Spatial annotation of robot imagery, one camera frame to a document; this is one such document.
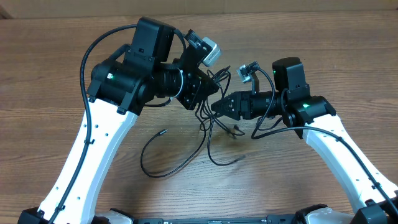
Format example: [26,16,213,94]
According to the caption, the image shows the black usb cables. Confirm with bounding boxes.
[139,65,246,179]

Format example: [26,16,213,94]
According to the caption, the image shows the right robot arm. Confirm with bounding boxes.
[211,57,397,223]

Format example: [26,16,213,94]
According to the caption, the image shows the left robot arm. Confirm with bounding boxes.
[18,17,221,224]

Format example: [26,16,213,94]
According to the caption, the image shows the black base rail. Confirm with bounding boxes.
[93,203,354,224]

